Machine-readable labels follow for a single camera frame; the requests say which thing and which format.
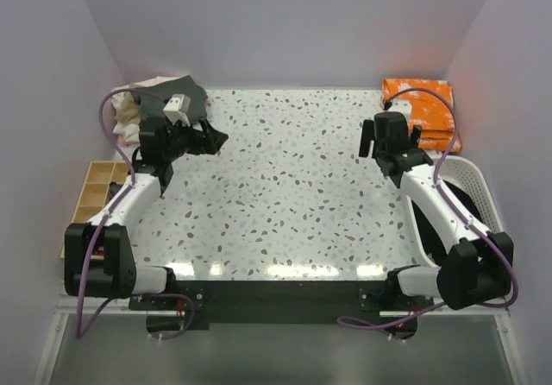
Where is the pink folded garment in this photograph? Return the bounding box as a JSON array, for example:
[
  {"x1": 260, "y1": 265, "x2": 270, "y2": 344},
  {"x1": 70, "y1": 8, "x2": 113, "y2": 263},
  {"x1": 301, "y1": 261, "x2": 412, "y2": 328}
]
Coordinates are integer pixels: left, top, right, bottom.
[{"x1": 117, "y1": 136, "x2": 139, "y2": 147}]

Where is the white plastic basket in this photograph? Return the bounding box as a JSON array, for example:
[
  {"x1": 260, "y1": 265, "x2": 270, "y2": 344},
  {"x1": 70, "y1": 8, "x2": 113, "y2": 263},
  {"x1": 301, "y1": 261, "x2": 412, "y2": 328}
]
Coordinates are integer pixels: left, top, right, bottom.
[{"x1": 403, "y1": 155, "x2": 503, "y2": 268}]

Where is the orange white folded t-shirt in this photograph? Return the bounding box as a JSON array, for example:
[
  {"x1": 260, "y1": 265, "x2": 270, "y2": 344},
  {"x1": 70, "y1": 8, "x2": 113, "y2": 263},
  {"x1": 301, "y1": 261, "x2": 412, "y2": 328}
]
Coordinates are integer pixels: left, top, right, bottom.
[{"x1": 381, "y1": 78, "x2": 455, "y2": 152}]

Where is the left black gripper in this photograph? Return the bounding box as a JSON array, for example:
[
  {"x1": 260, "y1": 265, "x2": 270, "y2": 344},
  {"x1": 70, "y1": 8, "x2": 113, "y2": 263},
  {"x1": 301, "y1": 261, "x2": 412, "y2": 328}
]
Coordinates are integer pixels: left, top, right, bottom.
[{"x1": 162, "y1": 117, "x2": 227, "y2": 162}]

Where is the black t-shirt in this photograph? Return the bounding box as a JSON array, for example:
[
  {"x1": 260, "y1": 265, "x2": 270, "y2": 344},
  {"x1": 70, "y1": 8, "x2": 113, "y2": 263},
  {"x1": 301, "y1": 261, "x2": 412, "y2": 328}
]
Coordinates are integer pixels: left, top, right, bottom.
[{"x1": 405, "y1": 177, "x2": 489, "y2": 267}]

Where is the wooden compartment tray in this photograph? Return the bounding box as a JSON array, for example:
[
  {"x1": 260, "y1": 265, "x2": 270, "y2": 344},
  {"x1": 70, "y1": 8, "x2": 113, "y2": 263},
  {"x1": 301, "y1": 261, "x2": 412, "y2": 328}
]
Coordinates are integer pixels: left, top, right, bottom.
[{"x1": 59, "y1": 161, "x2": 130, "y2": 260}]

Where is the dark grey folded t-shirt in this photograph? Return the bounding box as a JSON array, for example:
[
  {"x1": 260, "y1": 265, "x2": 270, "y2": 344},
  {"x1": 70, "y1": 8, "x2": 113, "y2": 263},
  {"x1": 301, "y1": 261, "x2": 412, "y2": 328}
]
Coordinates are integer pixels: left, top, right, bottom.
[{"x1": 131, "y1": 75, "x2": 208, "y2": 124}]

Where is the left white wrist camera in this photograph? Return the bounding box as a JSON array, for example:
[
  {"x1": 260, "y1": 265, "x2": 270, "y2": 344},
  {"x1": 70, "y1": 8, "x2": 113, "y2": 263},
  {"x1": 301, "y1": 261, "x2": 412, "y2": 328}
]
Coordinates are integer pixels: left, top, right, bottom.
[{"x1": 163, "y1": 94, "x2": 191, "y2": 126}]

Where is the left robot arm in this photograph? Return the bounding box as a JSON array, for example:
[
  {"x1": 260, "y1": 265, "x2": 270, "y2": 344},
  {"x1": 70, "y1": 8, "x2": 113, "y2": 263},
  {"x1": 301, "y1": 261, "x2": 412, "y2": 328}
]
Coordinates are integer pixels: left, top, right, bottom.
[{"x1": 64, "y1": 117, "x2": 229, "y2": 309}]

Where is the beige folded t-shirt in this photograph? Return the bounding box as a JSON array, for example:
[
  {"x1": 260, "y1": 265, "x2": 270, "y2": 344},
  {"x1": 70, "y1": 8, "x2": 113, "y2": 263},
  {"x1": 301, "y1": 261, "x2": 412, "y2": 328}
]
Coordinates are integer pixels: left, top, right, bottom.
[{"x1": 115, "y1": 92, "x2": 141, "y2": 126}]

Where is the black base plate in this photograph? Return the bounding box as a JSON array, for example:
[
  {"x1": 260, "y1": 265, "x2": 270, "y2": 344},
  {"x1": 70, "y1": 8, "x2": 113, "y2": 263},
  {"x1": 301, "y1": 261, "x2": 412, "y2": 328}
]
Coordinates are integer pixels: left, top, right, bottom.
[{"x1": 128, "y1": 279, "x2": 435, "y2": 341}]

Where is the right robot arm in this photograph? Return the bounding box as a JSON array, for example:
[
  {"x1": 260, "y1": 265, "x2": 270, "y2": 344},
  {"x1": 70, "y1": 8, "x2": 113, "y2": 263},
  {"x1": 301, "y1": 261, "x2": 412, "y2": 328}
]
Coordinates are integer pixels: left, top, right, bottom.
[{"x1": 359, "y1": 111, "x2": 518, "y2": 310}]

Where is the aluminium rail frame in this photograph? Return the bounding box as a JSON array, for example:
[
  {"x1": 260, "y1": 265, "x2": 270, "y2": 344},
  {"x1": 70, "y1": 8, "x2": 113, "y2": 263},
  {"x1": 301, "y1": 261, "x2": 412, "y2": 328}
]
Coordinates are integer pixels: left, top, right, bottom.
[{"x1": 32, "y1": 289, "x2": 530, "y2": 385}]

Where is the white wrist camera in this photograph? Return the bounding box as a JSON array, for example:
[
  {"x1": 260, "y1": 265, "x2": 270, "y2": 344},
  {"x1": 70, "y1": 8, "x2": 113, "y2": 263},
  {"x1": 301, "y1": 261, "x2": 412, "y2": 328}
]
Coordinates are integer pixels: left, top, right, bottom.
[
  {"x1": 163, "y1": 94, "x2": 191, "y2": 126},
  {"x1": 389, "y1": 99, "x2": 412, "y2": 123}
]

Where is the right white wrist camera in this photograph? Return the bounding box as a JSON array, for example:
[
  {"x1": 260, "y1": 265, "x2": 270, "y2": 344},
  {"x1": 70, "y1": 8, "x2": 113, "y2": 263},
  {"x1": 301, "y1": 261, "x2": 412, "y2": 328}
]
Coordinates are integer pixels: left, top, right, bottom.
[{"x1": 389, "y1": 99, "x2": 412, "y2": 123}]

